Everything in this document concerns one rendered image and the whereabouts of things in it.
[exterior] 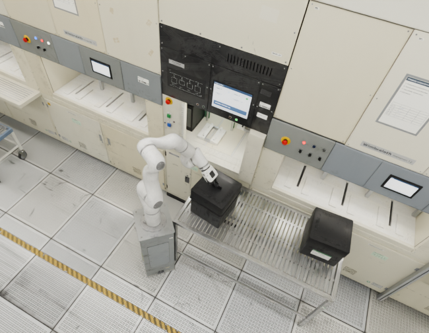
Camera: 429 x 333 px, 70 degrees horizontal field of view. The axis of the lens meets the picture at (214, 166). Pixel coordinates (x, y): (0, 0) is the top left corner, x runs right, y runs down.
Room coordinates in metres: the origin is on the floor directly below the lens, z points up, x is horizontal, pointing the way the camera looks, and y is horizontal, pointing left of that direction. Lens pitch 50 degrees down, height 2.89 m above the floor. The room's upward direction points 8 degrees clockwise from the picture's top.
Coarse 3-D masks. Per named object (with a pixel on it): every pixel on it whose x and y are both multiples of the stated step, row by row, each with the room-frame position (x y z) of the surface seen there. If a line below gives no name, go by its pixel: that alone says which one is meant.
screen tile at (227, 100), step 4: (216, 88) 1.77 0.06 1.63; (220, 88) 1.76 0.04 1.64; (220, 92) 1.76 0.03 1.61; (224, 92) 1.75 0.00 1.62; (216, 96) 1.77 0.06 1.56; (220, 96) 1.76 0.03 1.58; (228, 96) 1.74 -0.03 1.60; (220, 100) 1.75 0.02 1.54; (224, 100) 1.74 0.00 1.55; (228, 100) 1.73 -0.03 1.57
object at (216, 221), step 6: (192, 204) 1.29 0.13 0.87; (198, 204) 1.27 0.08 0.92; (234, 204) 1.38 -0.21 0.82; (192, 210) 1.29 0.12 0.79; (198, 210) 1.26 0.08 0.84; (204, 210) 1.24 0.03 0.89; (228, 210) 1.29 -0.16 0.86; (204, 216) 1.23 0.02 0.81; (210, 216) 1.21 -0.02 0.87; (216, 216) 1.19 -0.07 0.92; (222, 216) 1.20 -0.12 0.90; (210, 222) 1.21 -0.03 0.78; (216, 222) 1.18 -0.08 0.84; (222, 222) 1.23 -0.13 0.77
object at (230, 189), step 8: (224, 176) 1.47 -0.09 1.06; (200, 184) 1.36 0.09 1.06; (208, 184) 1.37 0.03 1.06; (224, 184) 1.39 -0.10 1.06; (232, 184) 1.40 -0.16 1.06; (240, 184) 1.41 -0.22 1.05; (192, 192) 1.29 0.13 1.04; (200, 192) 1.28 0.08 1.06; (208, 192) 1.29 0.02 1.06; (216, 192) 1.31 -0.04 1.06; (224, 192) 1.32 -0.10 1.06; (232, 192) 1.33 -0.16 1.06; (200, 200) 1.25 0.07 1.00; (208, 200) 1.23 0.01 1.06; (216, 200) 1.24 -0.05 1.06; (224, 200) 1.25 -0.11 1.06; (232, 200) 1.31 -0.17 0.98; (208, 208) 1.22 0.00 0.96; (216, 208) 1.19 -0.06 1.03; (224, 208) 1.20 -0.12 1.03
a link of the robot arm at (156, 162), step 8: (144, 152) 1.17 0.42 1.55; (152, 152) 1.16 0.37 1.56; (152, 160) 1.11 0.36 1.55; (160, 160) 1.12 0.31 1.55; (144, 168) 1.16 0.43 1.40; (152, 168) 1.09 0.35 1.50; (160, 168) 1.10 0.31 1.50; (144, 176) 1.14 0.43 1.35; (152, 176) 1.13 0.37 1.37; (152, 184) 1.13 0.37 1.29; (152, 192) 1.11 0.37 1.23; (160, 192) 1.14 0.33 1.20; (144, 200) 1.10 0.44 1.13; (152, 200) 1.08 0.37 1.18; (160, 200) 1.10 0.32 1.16; (152, 208) 1.06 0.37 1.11
